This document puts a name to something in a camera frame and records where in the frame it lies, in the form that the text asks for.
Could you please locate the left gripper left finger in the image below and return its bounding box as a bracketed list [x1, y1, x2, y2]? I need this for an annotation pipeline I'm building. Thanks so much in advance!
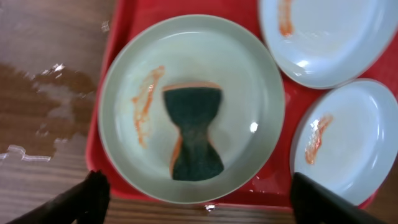
[9, 171, 110, 224]

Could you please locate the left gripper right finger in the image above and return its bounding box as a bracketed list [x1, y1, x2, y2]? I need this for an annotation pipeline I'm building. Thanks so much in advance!
[290, 172, 383, 224]

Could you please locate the white plate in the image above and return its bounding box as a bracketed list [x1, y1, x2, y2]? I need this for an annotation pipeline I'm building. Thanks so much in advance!
[258, 0, 397, 89]
[290, 78, 397, 205]
[98, 15, 285, 204]

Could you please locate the green and orange sponge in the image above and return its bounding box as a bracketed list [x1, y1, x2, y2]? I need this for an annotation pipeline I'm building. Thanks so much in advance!
[162, 82, 224, 182]

